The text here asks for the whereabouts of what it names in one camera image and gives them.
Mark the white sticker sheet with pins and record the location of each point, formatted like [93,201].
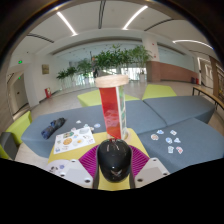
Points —
[73,140]

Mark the wooden bench frame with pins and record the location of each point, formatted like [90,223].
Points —
[210,95]

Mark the small paper sticker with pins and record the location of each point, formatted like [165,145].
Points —
[169,140]
[171,149]
[160,132]
[177,140]
[154,137]
[173,132]
[179,150]

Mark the green exit sign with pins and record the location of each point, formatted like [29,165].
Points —
[20,62]

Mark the dark grey seat block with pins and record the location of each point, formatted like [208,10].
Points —
[8,145]

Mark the folded dark blue umbrella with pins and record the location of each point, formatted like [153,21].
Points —
[53,127]

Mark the black computer mouse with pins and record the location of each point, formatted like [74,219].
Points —
[114,160]

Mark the row of potted plants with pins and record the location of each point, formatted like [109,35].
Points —
[106,60]

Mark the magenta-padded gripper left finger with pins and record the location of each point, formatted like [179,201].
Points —
[83,166]

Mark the ceiling strip lights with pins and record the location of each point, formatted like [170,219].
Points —
[133,16]

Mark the red glass tower lantern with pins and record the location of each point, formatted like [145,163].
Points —
[110,110]

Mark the lime green seat block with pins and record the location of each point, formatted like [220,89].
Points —
[18,128]

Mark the framed wall picture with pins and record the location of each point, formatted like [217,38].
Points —
[45,69]

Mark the long grey upholstered bench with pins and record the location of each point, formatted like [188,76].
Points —
[86,115]

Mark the red fire extinguisher box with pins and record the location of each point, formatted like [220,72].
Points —
[48,92]

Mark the lime green ottoman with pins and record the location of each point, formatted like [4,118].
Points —
[158,91]
[88,97]

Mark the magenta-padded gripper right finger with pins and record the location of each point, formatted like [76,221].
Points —
[146,170]

